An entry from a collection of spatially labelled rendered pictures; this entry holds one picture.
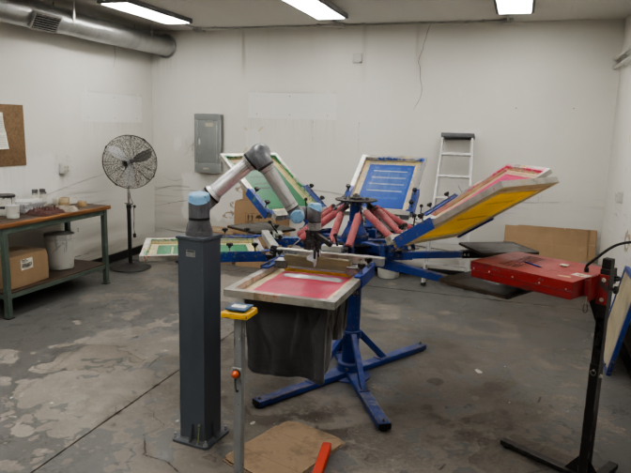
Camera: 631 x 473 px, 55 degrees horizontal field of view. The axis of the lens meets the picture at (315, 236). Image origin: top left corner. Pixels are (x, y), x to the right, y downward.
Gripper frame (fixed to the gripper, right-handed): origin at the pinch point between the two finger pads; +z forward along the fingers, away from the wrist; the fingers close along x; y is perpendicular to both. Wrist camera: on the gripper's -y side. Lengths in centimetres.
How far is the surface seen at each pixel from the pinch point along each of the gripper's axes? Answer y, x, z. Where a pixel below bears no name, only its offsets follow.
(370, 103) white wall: 72, -412, -107
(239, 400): 10, 80, 51
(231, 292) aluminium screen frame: 25, 61, 4
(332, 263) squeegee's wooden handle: -9.9, 1.5, -1.8
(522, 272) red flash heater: -112, 7, -8
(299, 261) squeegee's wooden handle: 10.6, 1.5, -0.9
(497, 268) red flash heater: -100, 0, -7
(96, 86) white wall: 380, -295, -117
